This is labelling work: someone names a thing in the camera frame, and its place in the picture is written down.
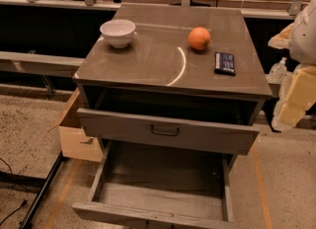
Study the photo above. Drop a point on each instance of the grey top drawer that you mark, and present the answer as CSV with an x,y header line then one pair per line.
x,y
167,120

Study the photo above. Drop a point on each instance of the black floor rail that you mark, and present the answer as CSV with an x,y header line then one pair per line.
x,y
43,188

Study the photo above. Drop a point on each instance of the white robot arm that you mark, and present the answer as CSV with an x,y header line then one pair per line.
x,y
299,37

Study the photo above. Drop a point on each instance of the grey drawer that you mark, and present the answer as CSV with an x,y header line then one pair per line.
x,y
150,187
167,120

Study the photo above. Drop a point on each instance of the orange fruit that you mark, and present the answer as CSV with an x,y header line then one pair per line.
x,y
199,38

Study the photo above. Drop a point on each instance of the grey drawer cabinet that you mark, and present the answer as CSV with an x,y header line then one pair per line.
x,y
160,60

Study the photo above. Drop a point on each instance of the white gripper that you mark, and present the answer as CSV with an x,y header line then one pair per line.
x,y
304,39

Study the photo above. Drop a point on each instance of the cardboard box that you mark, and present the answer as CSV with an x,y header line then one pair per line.
x,y
74,142

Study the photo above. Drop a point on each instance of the dark blue snack bar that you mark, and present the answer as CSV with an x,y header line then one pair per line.
x,y
224,63

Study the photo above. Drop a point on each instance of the white ceramic bowl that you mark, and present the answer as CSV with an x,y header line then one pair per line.
x,y
118,33

